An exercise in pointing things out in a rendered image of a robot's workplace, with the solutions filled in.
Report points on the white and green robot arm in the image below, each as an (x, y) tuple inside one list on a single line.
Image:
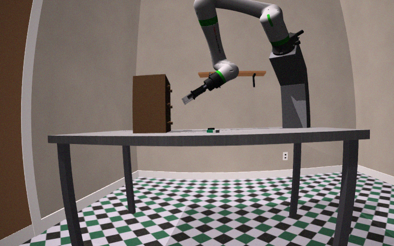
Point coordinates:
[(271, 18)]

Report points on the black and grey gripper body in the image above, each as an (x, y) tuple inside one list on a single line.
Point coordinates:
[(209, 84)]

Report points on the small brown chest of drawers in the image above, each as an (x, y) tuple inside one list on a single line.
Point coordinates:
[(149, 104)]

